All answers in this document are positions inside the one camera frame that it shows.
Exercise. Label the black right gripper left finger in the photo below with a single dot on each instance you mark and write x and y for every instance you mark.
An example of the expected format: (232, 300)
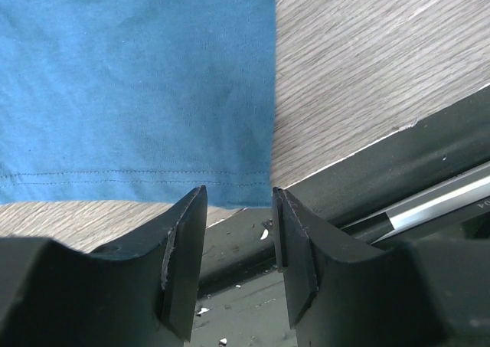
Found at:
(137, 290)

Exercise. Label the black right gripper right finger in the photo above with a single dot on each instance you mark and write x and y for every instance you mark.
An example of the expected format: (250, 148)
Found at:
(341, 291)

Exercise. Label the dark blue t-shirt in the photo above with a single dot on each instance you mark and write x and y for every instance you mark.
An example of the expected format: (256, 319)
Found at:
(137, 100)

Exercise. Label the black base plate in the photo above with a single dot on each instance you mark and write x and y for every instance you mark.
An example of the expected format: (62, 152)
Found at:
(427, 182)

